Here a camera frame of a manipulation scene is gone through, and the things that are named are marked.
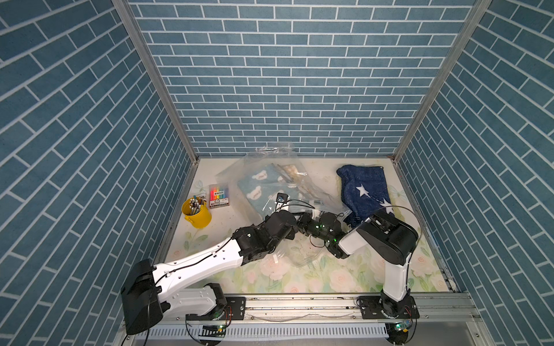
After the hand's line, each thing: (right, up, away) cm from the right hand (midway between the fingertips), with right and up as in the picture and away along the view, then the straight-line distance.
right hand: (290, 217), depth 87 cm
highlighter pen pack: (-34, +8, +16) cm, 39 cm away
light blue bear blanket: (-10, +11, +9) cm, 18 cm away
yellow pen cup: (-37, -1, +1) cm, 37 cm away
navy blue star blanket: (+35, +9, +12) cm, 38 cm away
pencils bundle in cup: (-36, +6, -5) cm, 37 cm away
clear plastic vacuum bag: (+3, -14, 0) cm, 14 cm away
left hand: (+3, +1, -11) cm, 11 cm away
